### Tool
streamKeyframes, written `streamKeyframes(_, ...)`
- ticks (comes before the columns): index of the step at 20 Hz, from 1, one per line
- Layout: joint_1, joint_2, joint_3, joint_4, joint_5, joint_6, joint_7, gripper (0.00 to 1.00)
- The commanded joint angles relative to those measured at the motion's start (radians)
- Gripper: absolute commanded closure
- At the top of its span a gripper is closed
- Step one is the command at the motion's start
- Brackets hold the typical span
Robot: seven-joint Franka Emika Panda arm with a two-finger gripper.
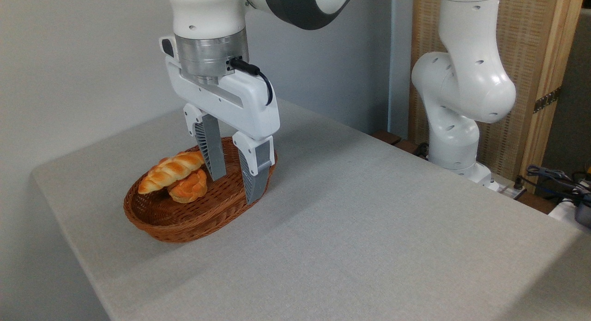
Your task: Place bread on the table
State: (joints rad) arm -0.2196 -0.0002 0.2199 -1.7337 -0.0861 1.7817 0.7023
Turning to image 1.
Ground white power strip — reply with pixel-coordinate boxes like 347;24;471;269
548;199;591;234

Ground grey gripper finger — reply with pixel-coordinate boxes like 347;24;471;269
183;103;228;182
232;132;276;205

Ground long braided bread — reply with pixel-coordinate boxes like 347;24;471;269
138;151;205;195

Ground wooden woven folding screen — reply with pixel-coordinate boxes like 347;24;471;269
409;0;586;192

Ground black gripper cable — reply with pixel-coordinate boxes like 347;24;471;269
229;57;274;106

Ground round orange bread roll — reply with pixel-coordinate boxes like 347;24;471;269
167;169;208;204

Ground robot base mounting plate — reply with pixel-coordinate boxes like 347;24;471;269
480;172;527;200

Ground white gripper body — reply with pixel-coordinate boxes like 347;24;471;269
159;35;281;141

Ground brown wooden block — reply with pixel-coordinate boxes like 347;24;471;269
372;130;402;145
394;139;422;155

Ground brown wicker basket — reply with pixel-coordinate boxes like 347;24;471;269
123;136;278;243

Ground bundle of dark cables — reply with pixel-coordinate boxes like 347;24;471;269
525;164;591;207

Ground grey electronic box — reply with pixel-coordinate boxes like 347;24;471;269
574;202;591;229

